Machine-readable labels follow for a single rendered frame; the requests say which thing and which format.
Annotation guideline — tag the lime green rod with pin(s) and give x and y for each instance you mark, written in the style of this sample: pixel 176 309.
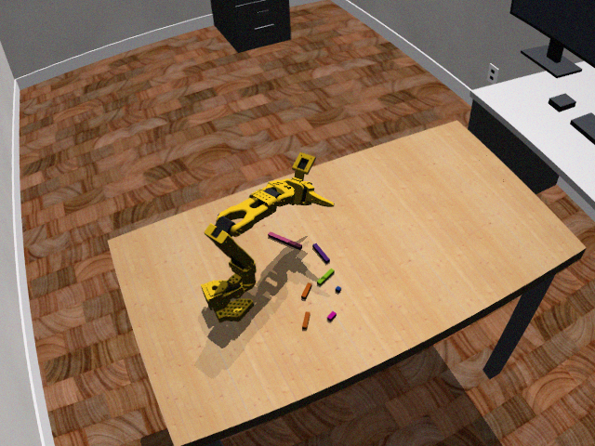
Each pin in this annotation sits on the lime green rod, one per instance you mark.
pixel 327 275

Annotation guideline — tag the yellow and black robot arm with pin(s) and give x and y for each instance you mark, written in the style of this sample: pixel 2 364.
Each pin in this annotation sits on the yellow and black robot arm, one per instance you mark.
pixel 261 204

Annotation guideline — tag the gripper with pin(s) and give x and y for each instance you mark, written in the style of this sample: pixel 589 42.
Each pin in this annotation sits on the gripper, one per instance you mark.
pixel 303 190

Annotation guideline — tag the pink rod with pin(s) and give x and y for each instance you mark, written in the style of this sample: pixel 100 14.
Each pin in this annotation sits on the pink rod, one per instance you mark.
pixel 284 240

